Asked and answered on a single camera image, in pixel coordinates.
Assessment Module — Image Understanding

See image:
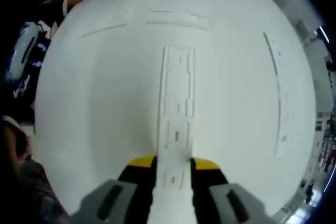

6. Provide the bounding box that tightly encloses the white socket holder cover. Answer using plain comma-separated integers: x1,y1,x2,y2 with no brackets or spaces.
146,118,197,224

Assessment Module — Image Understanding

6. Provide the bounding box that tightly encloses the person's black printed shirt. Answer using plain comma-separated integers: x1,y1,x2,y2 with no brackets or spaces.
0,19,57,120

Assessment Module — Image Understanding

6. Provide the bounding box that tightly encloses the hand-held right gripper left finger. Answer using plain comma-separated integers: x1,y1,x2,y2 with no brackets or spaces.
75,155,158,224

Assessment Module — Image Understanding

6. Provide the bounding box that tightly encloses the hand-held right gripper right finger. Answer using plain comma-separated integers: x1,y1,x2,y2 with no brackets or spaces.
189,157,266,224

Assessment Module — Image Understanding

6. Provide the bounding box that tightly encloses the white ceiling light strip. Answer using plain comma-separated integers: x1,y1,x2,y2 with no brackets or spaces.
318,26,330,44

